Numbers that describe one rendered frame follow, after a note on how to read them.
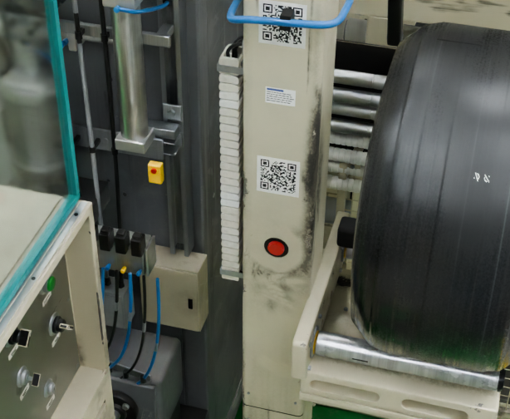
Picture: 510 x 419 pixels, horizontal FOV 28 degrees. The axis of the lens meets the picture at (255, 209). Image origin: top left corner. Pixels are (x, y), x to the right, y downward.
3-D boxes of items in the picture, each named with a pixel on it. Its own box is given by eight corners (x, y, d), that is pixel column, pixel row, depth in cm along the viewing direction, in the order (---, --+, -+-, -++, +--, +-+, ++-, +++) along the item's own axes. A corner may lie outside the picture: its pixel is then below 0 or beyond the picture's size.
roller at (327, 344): (308, 358, 191) (309, 341, 189) (313, 341, 195) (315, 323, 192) (500, 398, 184) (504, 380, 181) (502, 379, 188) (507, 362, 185)
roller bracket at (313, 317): (290, 379, 191) (291, 342, 185) (335, 244, 221) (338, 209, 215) (307, 383, 190) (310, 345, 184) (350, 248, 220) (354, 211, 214)
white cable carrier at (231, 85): (221, 278, 197) (218, 57, 168) (228, 261, 201) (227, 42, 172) (243, 282, 196) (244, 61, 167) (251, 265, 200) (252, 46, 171)
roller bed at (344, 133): (291, 187, 229) (295, 69, 210) (306, 150, 240) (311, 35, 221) (380, 202, 225) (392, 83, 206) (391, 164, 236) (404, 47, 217)
